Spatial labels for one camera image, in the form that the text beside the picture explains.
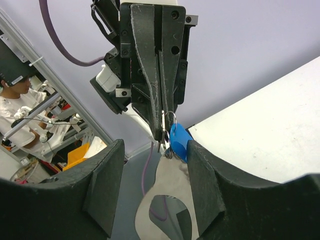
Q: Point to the small silver key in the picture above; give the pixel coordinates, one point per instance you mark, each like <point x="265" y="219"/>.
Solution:
<point x="162" y="143"/>

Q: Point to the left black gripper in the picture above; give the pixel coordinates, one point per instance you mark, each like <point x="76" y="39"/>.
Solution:
<point x="148" y="59"/>

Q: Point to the silver bottle opener keychain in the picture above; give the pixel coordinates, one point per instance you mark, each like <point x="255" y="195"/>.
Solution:
<point x="171" y="180"/>

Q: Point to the blue plastic key tag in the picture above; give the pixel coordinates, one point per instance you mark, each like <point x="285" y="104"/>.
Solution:
<point x="179" y="138"/>

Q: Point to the seated person white shirt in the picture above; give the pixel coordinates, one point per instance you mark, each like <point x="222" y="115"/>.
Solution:
<point x="36" y="135"/>

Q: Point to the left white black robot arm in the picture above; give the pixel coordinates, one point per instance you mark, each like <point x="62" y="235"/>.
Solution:
<point x="144" y="74"/>

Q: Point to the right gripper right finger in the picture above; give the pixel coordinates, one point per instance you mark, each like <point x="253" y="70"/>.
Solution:
<point x="231" y="204"/>

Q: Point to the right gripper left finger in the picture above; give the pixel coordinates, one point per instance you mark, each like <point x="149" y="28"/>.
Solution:
<point x="77" y="204"/>

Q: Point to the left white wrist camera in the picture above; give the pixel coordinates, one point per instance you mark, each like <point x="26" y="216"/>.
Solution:
<point x="107" y="79"/>

